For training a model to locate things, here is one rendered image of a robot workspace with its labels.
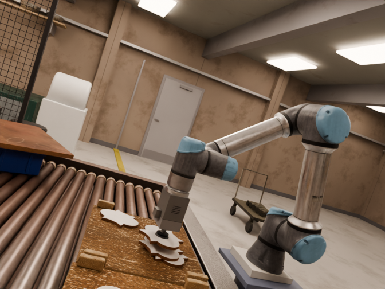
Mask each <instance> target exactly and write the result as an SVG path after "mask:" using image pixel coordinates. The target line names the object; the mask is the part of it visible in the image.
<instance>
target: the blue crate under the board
mask: <svg viewBox="0 0 385 289"><path fill-rule="evenodd" d="M45 156H46V155H44V154H37V153H30V152H25V151H18V150H11V149H4V148H0V171H3V172H9V173H19V174H29V175H38V174H39V172H40V168H41V165H42V161H43V158H44V157H45Z"/></svg>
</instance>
